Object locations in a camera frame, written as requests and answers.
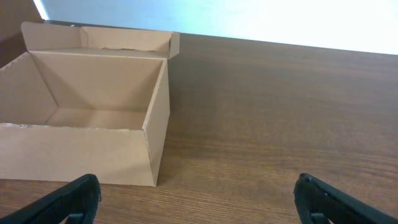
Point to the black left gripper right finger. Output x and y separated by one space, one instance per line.
319 202

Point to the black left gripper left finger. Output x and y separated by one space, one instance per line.
77 202

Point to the brown cardboard box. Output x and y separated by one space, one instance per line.
86 100

